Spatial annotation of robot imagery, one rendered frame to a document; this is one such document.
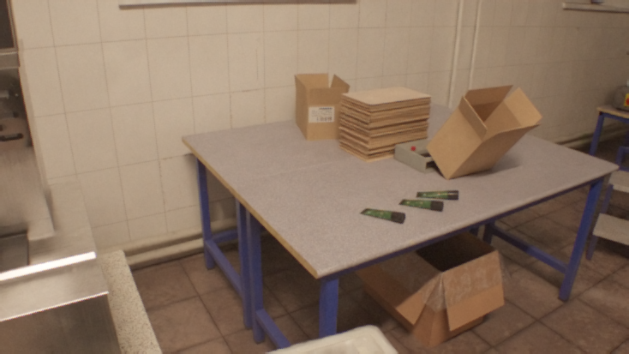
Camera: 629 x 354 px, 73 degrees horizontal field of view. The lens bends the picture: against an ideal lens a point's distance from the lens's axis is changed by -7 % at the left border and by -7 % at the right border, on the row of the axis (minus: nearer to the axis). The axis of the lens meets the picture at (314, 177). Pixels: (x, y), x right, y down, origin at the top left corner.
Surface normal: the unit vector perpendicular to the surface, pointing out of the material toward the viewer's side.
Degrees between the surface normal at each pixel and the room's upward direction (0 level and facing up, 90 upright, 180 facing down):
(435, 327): 90
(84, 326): 90
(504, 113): 90
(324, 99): 107
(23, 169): 90
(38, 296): 0
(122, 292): 0
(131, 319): 0
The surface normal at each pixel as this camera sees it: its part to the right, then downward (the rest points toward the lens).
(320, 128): 0.21, 0.39
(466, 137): -0.86, 0.18
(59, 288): 0.02, -0.92
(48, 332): 0.51, 0.35
